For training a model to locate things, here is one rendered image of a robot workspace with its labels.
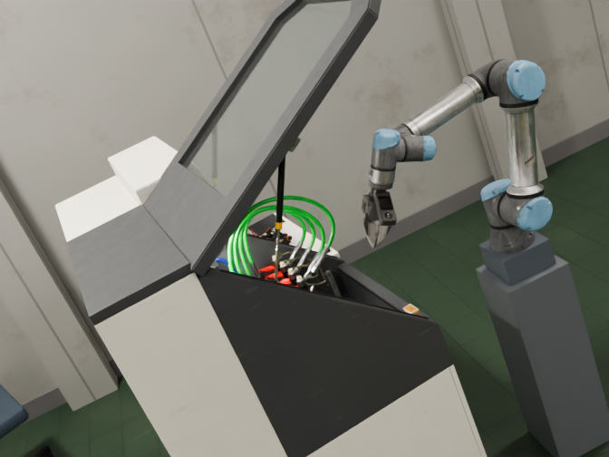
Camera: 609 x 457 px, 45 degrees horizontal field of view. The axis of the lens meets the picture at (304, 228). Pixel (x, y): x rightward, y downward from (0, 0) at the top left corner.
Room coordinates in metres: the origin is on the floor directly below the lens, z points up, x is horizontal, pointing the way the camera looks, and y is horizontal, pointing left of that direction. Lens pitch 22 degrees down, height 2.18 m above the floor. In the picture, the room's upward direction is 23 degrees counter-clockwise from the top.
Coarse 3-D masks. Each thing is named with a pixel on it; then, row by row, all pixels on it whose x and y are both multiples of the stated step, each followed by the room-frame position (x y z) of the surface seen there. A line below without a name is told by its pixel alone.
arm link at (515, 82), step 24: (504, 72) 2.13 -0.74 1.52; (528, 72) 2.08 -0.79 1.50; (504, 96) 2.11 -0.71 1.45; (528, 96) 2.06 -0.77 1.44; (528, 120) 2.09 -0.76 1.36; (528, 144) 2.09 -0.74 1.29; (528, 168) 2.08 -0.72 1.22; (528, 192) 2.07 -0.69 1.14; (504, 216) 2.15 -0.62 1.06; (528, 216) 2.04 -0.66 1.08
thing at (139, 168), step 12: (144, 144) 3.06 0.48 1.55; (156, 144) 2.97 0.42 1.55; (120, 156) 3.03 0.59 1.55; (132, 156) 2.93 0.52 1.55; (144, 156) 2.85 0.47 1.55; (156, 156) 2.77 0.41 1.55; (168, 156) 2.70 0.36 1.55; (120, 168) 2.83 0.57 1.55; (132, 168) 2.74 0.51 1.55; (144, 168) 2.67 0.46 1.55; (156, 168) 2.60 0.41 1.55; (132, 180) 2.56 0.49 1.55; (144, 180) 2.50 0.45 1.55; (156, 180) 2.44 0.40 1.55; (132, 192) 2.59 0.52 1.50; (144, 192) 2.43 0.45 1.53
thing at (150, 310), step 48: (96, 192) 2.94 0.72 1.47; (96, 240) 2.23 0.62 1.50; (144, 240) 2.04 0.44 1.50; (96, 288) 1.83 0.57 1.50; (144, 288) 1.71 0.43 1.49; (192, 288) 1.74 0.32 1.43; (144, 336) 1.70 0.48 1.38; (192, 336) 1.72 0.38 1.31; (144, 384) 1.68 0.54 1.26; (192, 384) 1.71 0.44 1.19; (240, 384) 1.74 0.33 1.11; (192, 432) 1.69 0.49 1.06; (240, 432) 1.72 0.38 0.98
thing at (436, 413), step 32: (448, 384) 1.88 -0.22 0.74; (384, 416) 1.82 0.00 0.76; (416, 416) 1.84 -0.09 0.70; (448, 416) 1.87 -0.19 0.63; (320, 448) 1.77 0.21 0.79; (352, 448) 1.79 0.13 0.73; (384, 448) 1.81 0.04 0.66; (416, 448) 1.83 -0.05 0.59; (448, 448) 1.86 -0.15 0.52; (480, 448) 1.88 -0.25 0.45
